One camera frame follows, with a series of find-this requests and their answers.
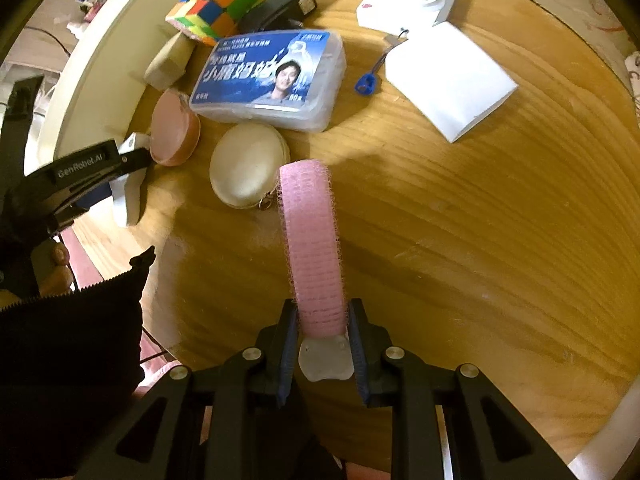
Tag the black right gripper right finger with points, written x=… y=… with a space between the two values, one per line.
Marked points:
x=453 y=421

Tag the colourful puzzle cube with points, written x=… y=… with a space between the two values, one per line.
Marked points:
x=209 y=21

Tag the round beige pouch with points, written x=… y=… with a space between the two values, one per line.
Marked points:
x=245 y=165

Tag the white power bank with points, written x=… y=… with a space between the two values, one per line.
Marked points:
x=452 y=81

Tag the black power adapter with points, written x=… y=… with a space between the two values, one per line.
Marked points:
x=277 y=15

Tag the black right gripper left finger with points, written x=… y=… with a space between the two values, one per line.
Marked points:
x=226 y=422

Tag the pink hair roller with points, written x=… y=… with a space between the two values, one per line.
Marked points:
x=314 y=262

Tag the beige rectangular eraser block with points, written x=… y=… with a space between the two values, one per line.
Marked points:
x=170 y=63

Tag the blue label floss box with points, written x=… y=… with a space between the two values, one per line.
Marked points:
x=285 y=78

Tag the white plastic clip holder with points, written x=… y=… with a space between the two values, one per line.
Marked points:
x=126 y=190

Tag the person's left hand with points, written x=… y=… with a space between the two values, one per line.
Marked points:
x=51 y=262

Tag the blue camera strap tag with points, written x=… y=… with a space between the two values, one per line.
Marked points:
x=368 y=82

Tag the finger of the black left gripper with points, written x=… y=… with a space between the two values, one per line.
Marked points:
x=85 y=171
x=16 y=122

